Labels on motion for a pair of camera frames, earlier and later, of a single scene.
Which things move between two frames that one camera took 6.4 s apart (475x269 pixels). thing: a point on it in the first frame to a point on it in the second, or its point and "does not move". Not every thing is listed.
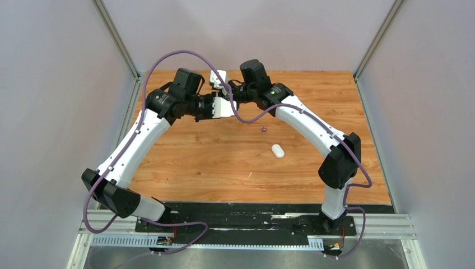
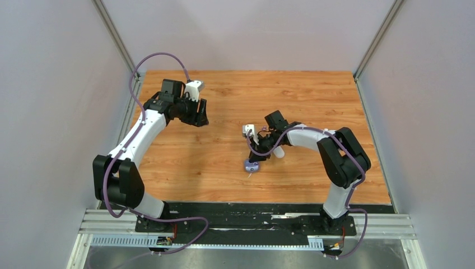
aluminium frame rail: x=104 y=222 does not move
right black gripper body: x=242 y=94 to x=267 y=143
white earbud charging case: x=278 y=151 does not move
